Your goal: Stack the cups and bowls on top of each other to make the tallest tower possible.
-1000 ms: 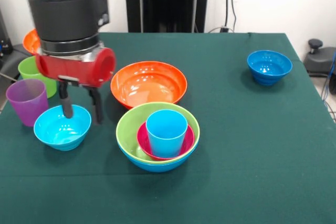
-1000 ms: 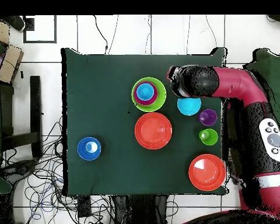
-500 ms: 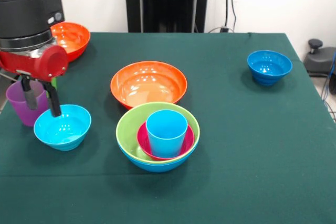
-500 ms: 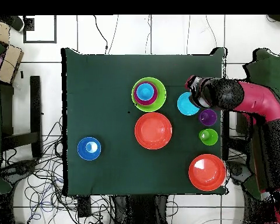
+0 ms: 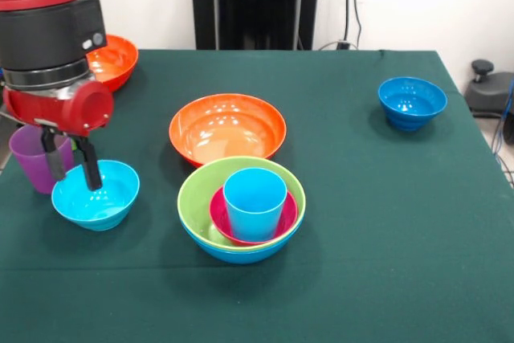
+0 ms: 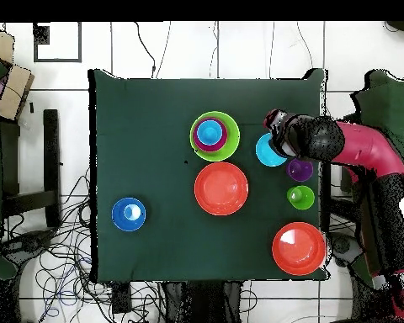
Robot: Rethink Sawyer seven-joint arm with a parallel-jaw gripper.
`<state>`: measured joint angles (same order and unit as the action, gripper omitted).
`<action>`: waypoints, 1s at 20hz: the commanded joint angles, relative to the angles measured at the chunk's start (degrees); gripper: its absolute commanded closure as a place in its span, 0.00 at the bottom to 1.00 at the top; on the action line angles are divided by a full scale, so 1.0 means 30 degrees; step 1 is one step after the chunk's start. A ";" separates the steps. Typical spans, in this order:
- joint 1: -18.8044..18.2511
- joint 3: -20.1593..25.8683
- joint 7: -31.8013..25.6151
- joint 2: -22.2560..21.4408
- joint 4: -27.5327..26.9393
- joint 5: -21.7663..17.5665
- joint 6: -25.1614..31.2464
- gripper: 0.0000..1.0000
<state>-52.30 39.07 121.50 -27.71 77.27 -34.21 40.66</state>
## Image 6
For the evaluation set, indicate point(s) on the green cup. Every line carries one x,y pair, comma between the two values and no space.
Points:
304,198

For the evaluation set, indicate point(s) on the grey stand foot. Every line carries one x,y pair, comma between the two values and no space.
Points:
27,244
343,247

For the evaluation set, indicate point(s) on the light blue cup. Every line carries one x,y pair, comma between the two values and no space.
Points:
208,133

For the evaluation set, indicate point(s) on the black chair frame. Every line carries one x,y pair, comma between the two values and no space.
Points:
51,151

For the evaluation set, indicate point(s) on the purple cup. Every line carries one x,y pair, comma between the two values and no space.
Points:
299,171

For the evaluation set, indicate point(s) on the black square floor frame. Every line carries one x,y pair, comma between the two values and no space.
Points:
42,33

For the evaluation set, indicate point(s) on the small dark blue bowl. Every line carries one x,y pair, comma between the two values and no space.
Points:
119,215

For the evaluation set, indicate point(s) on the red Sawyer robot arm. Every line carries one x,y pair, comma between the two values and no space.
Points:
367,148

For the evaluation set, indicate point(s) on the small pink bowl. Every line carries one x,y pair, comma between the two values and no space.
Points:
208,148

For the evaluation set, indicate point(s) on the dark green table cloth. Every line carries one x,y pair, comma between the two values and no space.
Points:
148,111

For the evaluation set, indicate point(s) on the black power strip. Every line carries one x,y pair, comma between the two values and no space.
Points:
121,297

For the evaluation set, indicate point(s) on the large orange bowl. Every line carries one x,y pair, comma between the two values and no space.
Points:
298,249
221,188

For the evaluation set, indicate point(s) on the large green bowl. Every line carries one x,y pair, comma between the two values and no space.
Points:
234,138

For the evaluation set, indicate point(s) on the small light blue bowl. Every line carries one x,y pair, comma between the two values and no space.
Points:
264,153

